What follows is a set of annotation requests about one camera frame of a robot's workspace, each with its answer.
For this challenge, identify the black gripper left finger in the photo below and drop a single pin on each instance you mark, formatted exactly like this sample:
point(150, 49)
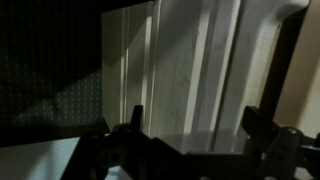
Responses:
point(141, 157)

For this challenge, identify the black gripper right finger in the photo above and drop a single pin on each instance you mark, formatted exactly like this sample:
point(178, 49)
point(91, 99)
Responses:
point(285, 148)

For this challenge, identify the light wooden drawer cabinet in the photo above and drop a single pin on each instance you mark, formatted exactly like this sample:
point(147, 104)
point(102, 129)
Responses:
point(195, 65)

